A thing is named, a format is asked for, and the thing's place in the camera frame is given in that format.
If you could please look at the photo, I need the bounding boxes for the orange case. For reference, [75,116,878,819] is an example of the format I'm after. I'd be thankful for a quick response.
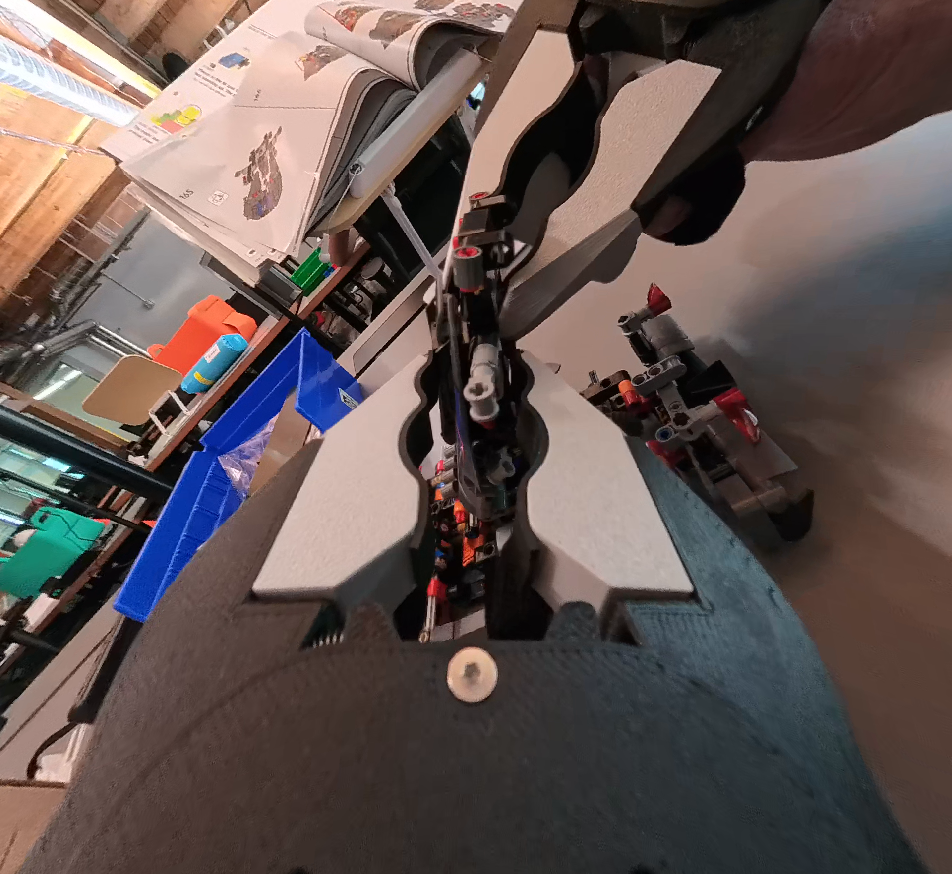
[147,295,259,378]

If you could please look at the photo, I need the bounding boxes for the open instruction booklet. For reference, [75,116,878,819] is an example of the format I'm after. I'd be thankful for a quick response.
[100,0,531,263]

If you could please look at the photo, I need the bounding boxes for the wooden chair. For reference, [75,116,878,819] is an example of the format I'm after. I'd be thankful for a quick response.
[80,355,196,438]

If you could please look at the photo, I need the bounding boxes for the white book stand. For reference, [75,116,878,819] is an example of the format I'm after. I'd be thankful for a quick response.
[308,45,501,313]

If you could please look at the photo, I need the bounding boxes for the person's right forearm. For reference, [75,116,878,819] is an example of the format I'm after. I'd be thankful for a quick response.
[744,0,952,165]

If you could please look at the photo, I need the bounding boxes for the large grey lego model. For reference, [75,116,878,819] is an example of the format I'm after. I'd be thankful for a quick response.
[420,283,817,644]

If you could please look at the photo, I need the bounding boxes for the blue yellow canister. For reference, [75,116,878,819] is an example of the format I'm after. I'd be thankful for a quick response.
[180,333,250,395]

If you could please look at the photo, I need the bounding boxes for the blue storage bin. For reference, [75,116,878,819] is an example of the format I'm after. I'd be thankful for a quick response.
[113,327,367,624]

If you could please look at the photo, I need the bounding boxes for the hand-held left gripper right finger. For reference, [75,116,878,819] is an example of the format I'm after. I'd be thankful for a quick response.
[517,352,695,615]

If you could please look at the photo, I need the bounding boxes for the clear plastic bags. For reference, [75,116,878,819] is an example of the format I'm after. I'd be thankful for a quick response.
[219,428,280,496]

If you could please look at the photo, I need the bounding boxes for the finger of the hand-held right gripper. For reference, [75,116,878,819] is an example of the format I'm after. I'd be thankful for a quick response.
[497,62,724,341]
[452,28,585,250]

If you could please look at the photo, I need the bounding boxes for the black stand pole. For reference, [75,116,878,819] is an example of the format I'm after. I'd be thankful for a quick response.
[0,404,174,502]

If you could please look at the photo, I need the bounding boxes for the person's right hand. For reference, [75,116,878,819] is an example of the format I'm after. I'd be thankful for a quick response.
[644,193,694,239]

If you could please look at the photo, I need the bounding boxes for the small black lego assembly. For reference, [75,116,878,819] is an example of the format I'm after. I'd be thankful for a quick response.
[435,190,550,527]

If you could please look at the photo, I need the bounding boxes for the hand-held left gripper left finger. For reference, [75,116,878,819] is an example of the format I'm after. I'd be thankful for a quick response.
[251,353,436,615]

